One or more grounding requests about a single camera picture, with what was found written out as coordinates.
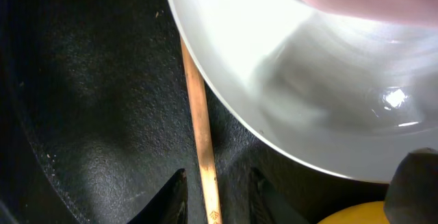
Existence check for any yellow bowl with food scraps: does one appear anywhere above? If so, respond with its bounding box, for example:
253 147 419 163
318 201 389 224

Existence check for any grey plate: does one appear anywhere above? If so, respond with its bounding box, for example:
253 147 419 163
168 0 437 182

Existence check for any round black tray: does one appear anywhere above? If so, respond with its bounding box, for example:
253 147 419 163
0 0 389 224

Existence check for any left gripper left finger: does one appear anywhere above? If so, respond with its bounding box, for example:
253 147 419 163
128 169 188 224

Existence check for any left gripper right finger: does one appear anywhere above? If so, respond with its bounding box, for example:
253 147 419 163
384 148 437 224

